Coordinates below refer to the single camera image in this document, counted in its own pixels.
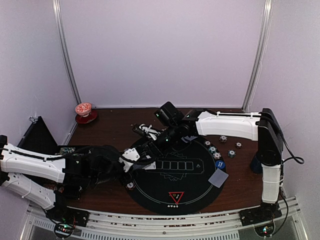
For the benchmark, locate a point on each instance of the black poker chip case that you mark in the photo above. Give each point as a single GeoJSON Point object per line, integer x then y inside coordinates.
{"type": "Point", "coordinates": [39, 139]}

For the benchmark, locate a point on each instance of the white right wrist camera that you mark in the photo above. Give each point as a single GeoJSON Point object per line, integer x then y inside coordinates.
{"type": "Point", "coordinates": [147, 131]}

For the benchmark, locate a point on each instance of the blue round blind button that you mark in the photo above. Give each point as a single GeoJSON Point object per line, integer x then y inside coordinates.
{"type": "Point", "coordinates": [220, 164]}

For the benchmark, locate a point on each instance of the left aluminium frame post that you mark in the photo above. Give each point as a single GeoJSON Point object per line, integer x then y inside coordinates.
{"type": "Point", "coordinates": [64, 48]}

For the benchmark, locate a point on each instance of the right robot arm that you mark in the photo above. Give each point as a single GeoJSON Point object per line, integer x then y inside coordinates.
{"type": "Point", "coordinates": [261, 127]}

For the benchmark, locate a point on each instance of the card seat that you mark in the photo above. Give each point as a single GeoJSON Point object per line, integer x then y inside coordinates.
{"type": "Point", "coordinates": [188, 139]}
{"type": "Point", "coordinates": [218, 178]}

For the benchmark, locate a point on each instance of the red triangle marker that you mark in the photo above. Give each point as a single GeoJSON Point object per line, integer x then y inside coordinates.
{"type": "Point", "coordinates": [176, 196]}

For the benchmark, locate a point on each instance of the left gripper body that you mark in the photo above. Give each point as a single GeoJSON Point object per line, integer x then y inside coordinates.
{"type": "Point", "coordinates": [102, 178]}

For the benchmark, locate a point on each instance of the aluminium frame post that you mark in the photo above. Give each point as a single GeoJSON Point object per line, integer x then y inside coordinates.
{"type": "Point", "coordinates": [260, 51]}
{"type": "Point", "coordinates": [64, 48]}

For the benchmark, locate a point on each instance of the black white chip stack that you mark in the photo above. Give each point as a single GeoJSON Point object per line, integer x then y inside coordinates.
{"type": "Point", "coordinates": [223, 139]}

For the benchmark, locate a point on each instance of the right aluminium frame post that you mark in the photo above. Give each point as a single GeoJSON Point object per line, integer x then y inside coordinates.
{"type": "Point", "coordinates": [260, 51]}

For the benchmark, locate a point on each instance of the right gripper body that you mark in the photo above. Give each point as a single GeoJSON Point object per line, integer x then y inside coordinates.
{"type": "Point", "coordinates": [150, 144]}

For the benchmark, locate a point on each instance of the front aluminium rail base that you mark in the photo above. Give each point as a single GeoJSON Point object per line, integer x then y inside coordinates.
{"type": "Point", "coordinates": [223, 225]}

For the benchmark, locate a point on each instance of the green chip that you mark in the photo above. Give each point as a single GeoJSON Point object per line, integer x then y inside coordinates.
{"type": "Point", "coordinates": [212, 149]}

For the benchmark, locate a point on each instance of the blue white chip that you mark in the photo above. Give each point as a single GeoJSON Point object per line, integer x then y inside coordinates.
{"type": "Point", "coordinates": [217, 155]}

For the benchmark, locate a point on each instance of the round black poker mat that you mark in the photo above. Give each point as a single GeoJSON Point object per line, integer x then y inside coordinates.
{"type": "Point", "coordinates": [184, 167]}

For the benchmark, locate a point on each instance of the red white chip stack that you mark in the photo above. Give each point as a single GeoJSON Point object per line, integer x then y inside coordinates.
{"type": "Point", "coordinates": [238, 145]}

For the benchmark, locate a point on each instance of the red patterned bowl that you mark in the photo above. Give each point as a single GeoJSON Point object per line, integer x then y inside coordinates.
{"type": "Point", "coordinates": [83, 109]}

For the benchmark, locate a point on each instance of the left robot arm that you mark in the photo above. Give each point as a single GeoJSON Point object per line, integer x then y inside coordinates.
{"type": "Point", "coordinates": [16, 162]}

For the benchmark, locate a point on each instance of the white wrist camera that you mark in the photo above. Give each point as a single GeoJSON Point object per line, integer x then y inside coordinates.
{"type": "Point", "coordinates": [147, 131]}
{"type": "Point", "coordinates": [128, 158]}

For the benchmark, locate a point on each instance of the blue playing card deck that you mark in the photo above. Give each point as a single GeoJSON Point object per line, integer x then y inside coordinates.
{"type": "Point", "coordinates": [151, 166]}

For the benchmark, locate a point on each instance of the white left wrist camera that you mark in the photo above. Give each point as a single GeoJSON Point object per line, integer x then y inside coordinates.
{"type": "Point", "coordinates": [128, 158]}

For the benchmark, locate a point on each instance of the dark blue mug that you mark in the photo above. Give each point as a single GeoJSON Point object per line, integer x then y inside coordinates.
{"type": "Point", "coordinates": [255, 165]}

